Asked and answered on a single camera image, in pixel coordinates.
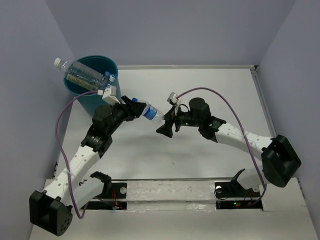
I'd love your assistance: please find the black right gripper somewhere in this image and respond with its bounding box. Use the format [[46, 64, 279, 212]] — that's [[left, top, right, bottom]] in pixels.
[[155, 105, 201, 138]]

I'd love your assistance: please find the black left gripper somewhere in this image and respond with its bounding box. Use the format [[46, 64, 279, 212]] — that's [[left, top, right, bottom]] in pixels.
[[106, 96, 146, 136]]

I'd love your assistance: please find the blue cap Pepsi bottle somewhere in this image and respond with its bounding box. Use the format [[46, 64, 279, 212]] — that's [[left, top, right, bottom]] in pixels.
[[132, 97, 164, 125]]

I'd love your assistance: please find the large clear square bottle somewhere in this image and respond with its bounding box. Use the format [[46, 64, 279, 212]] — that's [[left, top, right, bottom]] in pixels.
[[53, 58, 109, 91]]

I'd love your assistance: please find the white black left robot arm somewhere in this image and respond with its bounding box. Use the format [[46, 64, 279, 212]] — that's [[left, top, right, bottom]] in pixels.
[[29, 96, 147, 237]]

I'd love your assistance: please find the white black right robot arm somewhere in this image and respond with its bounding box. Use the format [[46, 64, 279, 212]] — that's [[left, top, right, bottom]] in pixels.
[[156, 97, 302, 196]]

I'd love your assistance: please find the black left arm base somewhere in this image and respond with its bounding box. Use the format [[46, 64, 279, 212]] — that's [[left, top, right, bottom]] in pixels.
[[86, 171, 127, 211]]

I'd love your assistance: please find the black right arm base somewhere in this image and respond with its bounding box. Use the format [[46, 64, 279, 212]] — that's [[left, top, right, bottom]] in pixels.
[[214, 169, 263, 210]]

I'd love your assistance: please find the teal plastic bin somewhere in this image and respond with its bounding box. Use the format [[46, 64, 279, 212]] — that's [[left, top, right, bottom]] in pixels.
[[63, 55, 122, 117]]

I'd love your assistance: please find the white front platform board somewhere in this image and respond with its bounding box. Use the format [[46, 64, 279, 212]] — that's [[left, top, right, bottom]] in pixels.
[[28, 176, 317, 240]]

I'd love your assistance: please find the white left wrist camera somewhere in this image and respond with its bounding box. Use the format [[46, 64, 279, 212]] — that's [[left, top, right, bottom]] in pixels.
[[97, 85, 120, 106]]

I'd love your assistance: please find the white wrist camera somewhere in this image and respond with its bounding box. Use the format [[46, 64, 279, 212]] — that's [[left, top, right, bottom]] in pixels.
[[167, 92, 181, 116], [97, 85, 120, 106]]

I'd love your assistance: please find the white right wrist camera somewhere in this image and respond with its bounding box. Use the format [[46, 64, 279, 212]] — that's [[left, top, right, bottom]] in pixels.
[[167, 92, 181, 116]]

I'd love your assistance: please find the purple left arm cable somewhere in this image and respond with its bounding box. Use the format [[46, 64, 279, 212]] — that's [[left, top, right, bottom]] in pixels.
[[54, 90, 105, 220]]

